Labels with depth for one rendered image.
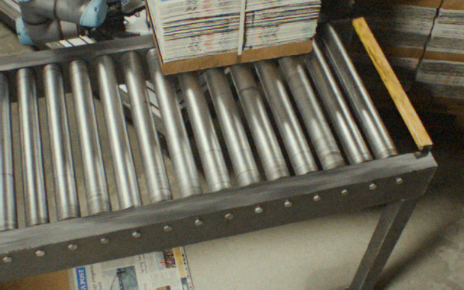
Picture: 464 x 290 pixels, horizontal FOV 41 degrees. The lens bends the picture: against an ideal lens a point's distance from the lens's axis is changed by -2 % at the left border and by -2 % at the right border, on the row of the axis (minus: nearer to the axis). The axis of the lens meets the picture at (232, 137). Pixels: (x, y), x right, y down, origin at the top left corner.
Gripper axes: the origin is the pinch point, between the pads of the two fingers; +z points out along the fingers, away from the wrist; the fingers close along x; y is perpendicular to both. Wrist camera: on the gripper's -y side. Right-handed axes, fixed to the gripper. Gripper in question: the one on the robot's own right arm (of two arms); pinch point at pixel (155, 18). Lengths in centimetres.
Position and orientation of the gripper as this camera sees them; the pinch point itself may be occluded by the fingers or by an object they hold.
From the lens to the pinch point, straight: 172.6
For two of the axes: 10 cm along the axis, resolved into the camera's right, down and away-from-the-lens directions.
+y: 0.4, -6.1, -7.9
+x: -2.5, -7.7, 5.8
